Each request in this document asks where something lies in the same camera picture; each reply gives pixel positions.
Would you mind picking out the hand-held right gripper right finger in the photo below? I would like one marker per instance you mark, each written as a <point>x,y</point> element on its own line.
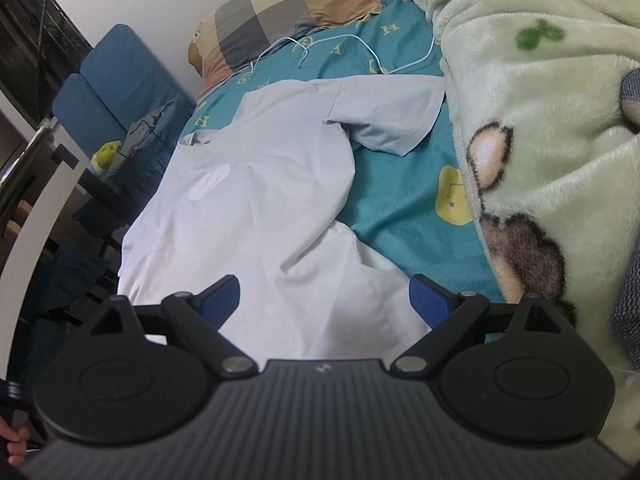
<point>430,302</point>

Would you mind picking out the green plush toy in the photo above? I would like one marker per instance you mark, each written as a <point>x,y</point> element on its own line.
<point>107,152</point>

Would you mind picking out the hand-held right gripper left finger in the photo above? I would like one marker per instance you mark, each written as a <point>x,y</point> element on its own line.
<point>225,301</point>

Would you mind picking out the white-edged table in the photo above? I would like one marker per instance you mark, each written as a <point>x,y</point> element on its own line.
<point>45,200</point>

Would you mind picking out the mustard pillow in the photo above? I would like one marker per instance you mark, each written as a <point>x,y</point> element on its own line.
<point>195,57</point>

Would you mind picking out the green printed fleece blanket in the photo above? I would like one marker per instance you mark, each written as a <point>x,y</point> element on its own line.
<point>540,110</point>

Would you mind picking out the dark window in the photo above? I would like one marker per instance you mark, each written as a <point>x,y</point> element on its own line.
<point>30,25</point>

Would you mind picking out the blue covered chair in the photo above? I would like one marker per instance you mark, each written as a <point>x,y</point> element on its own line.
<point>80,105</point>
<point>125,70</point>

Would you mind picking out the white shirt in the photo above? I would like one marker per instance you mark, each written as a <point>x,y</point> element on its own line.
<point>250,200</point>

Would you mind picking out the person's left hand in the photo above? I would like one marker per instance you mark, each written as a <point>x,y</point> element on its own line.
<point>12,445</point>

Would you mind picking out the plaid pillow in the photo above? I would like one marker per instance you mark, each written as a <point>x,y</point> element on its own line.
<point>280,10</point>

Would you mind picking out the grey garment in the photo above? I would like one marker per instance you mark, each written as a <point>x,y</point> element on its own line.
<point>145,127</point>

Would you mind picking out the grey cloth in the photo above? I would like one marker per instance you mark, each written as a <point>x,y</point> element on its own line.
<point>627,320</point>

